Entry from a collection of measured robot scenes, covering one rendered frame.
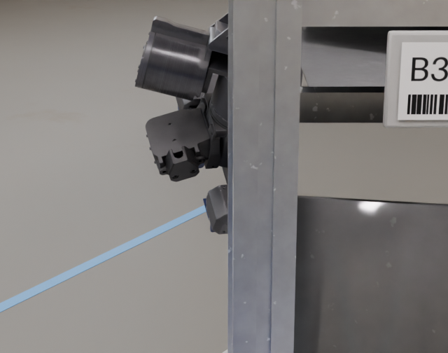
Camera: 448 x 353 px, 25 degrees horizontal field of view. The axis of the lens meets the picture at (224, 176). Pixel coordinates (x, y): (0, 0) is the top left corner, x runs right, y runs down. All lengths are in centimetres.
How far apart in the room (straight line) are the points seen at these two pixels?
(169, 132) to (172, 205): 329
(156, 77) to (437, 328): 56
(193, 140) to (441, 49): 68
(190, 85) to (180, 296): 257
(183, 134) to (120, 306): 246
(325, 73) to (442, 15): 21
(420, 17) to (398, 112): 3
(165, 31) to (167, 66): 3
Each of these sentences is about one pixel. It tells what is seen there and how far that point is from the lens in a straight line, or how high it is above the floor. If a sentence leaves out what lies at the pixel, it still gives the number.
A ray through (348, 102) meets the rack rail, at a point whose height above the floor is 139.
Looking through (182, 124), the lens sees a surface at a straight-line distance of 99.
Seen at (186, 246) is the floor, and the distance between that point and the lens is 387.
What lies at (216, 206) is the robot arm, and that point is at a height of 117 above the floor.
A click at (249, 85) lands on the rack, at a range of 31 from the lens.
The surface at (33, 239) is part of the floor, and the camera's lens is 399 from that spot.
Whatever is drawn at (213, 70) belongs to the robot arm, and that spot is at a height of 130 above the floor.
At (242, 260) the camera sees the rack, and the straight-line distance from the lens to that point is 33.
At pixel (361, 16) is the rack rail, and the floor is 146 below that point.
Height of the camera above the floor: 151
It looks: 19 degrees down
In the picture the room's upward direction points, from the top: straight up
